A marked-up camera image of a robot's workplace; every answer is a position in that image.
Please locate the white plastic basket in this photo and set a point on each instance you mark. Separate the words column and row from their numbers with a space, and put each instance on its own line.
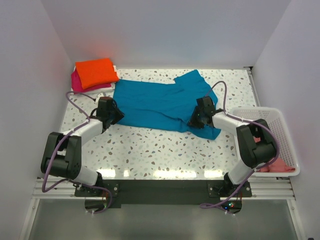
column 277, row 124

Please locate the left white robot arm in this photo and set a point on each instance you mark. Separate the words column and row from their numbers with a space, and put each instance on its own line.
column 62, row 157

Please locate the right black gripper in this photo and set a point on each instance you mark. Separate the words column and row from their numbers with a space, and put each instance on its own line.
column 192, row 122

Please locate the folded orange t-shirt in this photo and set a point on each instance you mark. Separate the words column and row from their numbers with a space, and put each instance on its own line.
column 96, row 72

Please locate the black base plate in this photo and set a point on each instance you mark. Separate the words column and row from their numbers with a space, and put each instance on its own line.
column 92, row 196

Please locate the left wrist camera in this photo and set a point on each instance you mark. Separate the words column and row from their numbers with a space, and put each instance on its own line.
column 100, row 95

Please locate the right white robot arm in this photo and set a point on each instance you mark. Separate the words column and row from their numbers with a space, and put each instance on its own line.
column 256, row 144

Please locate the aluminium frame rail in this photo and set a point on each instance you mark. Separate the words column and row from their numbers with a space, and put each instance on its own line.
column 260, row 189

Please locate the folded magenta t-shirt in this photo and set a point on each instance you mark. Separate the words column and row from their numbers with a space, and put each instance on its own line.
column 77, row 83

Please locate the blue t-shirt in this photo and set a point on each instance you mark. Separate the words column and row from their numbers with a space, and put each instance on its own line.
column 167, row 107

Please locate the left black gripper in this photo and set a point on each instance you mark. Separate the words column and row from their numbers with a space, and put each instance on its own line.
column 119, row 115

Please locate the salmon pink t-shirt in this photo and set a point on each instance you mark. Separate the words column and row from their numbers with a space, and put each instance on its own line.
column 279, row 166

